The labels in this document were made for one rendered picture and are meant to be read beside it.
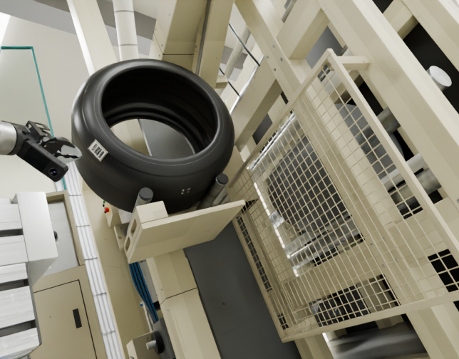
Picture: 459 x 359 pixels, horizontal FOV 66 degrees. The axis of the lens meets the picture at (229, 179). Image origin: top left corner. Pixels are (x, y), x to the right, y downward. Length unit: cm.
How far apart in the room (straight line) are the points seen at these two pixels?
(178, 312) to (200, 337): 12
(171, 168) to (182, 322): 59
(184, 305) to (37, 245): 104
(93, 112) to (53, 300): 79
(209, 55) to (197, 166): 65
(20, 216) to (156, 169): 73
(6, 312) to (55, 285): 123
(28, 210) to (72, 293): 118
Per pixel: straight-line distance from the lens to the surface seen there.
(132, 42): 253
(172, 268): 148
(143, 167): 116
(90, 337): 162
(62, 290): 166
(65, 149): 102
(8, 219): 48
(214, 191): 131
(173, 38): 172
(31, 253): 47
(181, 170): 119
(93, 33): 216
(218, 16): 164
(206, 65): 171
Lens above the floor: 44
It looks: 21 degrees up
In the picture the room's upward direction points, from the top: 23 degrees counter-clockwise
